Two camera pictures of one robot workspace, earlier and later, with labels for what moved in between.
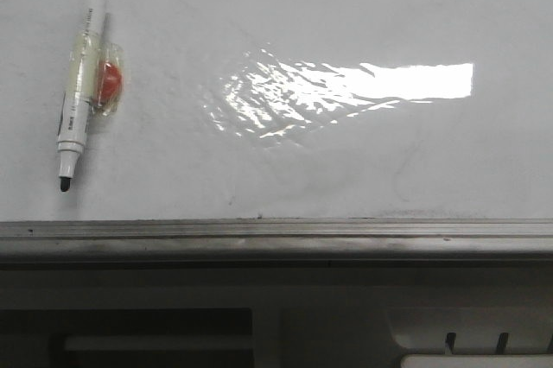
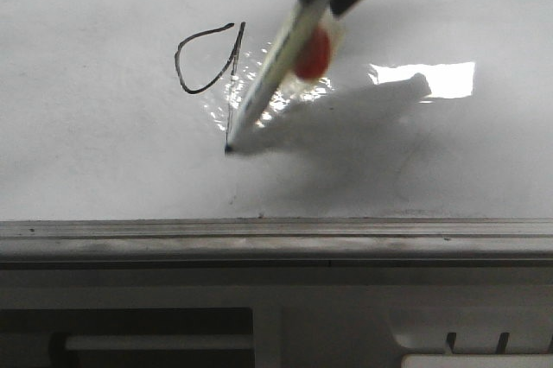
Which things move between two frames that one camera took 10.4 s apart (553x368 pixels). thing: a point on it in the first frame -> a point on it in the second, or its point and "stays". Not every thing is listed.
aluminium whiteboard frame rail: [342, 244] stays
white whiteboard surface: [285, 86] stays
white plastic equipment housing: [276, 318] stays
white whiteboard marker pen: [79, 92] -> [301, 51]
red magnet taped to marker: [110, 79] -> [313, 57]
